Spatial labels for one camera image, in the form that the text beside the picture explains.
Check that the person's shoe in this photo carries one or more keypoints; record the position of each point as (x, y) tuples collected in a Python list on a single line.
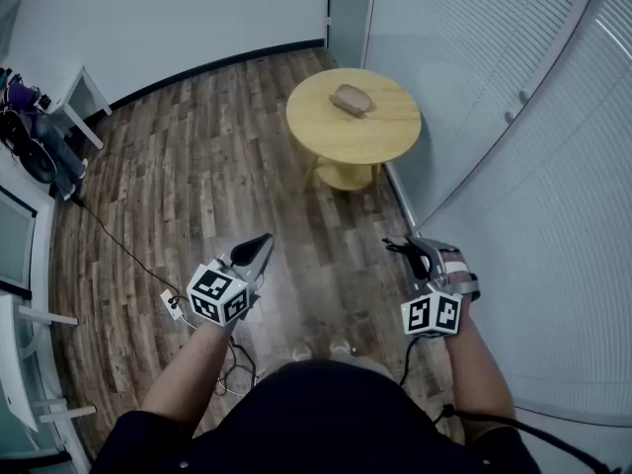
[(302, 351), (340, 346)]

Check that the purple object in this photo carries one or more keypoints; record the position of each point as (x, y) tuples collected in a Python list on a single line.
[(22, 97)]

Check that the person's black shirt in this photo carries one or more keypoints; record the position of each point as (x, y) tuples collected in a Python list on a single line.
[(321, 422)]

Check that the white square-legged table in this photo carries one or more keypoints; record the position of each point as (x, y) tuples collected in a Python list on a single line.
[(74, 94)]

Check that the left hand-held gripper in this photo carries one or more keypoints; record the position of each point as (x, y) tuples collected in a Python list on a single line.
[(217, 294)]

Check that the black office chair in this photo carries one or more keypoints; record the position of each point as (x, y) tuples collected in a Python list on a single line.
[(39, 161)]

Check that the white slatted chair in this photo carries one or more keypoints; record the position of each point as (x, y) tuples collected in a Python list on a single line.
[(34, 373)]

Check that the frosted glass door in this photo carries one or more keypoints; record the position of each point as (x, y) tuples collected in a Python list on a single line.
[(348, 13)]

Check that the person's right forearm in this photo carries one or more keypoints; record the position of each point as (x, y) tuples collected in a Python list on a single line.
[(479, 378)]

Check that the person's right hand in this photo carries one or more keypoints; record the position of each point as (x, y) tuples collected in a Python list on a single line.
[(459, 274)]

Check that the person's beige trousers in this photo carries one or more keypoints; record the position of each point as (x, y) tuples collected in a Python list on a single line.
[(372, 366)]

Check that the beige glasses case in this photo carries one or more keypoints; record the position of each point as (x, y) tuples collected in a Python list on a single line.
[(351, 99)]

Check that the person's right shoe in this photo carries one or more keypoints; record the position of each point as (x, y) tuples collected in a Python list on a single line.
[(340, 346)]

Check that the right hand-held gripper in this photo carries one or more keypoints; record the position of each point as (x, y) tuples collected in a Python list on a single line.
[(430, 314)]

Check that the person's left forearm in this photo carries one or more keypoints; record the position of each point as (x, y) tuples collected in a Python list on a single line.
[(192, 368)]

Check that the white power strip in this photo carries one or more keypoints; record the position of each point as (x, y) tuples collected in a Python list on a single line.
[(171, 304)]

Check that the person's left shoe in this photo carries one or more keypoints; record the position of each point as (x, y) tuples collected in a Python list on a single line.
[(302, 351)]

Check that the round wooden table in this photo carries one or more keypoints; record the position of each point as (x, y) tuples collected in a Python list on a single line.
[(365, 141)]

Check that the white glass-front cabinet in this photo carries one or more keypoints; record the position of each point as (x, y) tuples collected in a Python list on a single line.
[(17, 235)]

